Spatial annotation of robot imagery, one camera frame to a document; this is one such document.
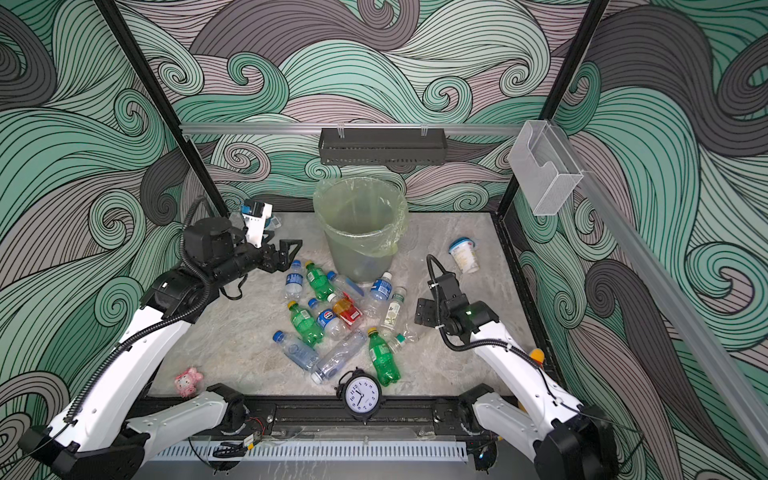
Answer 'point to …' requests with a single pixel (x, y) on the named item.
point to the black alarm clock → (361, 393)
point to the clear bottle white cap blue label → (380, 294)
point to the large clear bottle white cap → (340, 358)
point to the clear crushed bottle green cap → (407, 336)
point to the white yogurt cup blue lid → (462, 250)
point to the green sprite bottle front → (387, 368)
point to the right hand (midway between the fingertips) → (432, 313)
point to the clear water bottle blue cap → (297, 350)
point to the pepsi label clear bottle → (333, 326)
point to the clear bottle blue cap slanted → (347, 284)
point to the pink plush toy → (186, 383)
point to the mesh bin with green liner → (363, 221)
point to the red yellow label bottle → (346, 309)
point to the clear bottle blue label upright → (294, 282)
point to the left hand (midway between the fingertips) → (287, 234)
